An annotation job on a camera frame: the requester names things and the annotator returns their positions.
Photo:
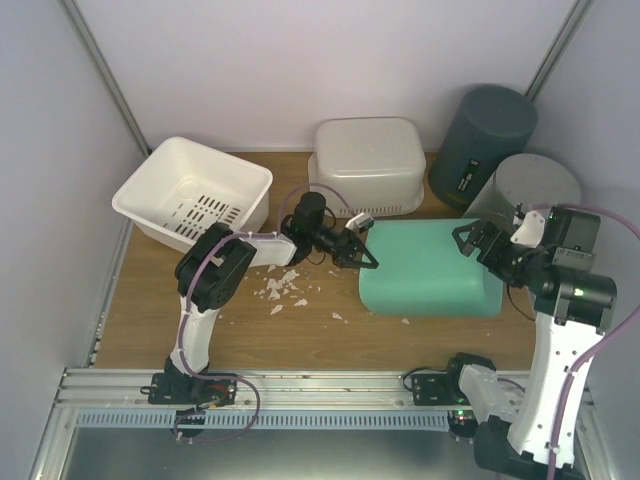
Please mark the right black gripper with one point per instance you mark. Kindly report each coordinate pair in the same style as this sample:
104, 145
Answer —
494, 234

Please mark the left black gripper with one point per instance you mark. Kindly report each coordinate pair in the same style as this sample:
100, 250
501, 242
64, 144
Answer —
348, 249

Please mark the green plastic bin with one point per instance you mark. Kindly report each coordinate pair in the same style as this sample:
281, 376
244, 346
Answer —
422, 273

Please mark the silver wire mesh bin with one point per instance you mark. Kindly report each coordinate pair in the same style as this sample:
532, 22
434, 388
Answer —
524, 180

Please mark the translucent white wash basin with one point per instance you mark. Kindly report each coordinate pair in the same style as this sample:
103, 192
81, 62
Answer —
376, 165

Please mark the dark grey round bin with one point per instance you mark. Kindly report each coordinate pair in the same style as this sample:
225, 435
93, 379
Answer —
491, 123

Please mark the white rectangular tub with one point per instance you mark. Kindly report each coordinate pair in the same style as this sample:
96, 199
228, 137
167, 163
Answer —
184, 187

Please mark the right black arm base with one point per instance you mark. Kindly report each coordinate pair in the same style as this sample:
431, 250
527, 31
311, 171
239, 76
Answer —
433, 388

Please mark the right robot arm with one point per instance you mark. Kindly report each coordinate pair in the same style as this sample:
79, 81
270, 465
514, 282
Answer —
536, 440

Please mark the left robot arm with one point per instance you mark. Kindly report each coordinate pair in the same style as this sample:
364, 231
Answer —
209, 274

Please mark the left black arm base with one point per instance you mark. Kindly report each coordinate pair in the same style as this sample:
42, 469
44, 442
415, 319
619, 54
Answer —
176, 388

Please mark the white debris pile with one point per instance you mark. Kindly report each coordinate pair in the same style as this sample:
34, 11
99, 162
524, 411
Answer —
282, 288

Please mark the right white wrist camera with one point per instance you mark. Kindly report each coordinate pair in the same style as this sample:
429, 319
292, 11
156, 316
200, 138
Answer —
530, 232

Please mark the right aluminium frame post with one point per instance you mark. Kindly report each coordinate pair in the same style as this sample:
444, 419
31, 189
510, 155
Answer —
569, 27

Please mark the aluminium frame post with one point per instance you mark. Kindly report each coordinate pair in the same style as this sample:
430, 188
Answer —
86, 37
569, 27

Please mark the aluminium front rail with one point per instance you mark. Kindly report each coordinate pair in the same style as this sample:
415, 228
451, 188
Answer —
278, 389

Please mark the grey slotted cable duct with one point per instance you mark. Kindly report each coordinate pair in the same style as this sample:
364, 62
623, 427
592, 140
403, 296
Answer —
268, 419

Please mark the left aluminium frame post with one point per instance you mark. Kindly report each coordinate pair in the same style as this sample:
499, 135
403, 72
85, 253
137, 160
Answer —
86, 37

